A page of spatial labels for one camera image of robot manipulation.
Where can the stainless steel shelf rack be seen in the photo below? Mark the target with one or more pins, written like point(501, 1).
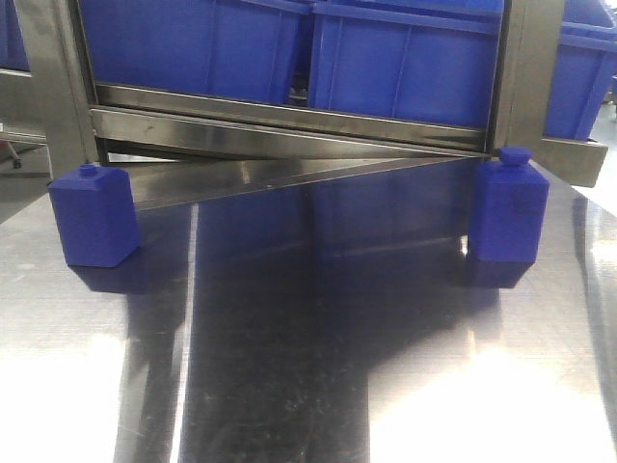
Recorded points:
point(82, 120)

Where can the blue bin far right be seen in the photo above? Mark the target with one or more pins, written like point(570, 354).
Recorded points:
point(584, 66)

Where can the blue plastic bin right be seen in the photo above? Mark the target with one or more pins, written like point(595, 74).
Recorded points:
point(423, 63)

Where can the blue plastic bin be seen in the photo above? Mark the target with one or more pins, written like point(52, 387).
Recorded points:
point(237, 49)
point(423, 63)

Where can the blue bottle-shaped part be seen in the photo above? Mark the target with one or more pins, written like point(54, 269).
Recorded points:
point(95, 215)
point(509, 204)

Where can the blue plastic bin left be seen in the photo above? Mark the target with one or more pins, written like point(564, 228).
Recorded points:
point(237, 49)

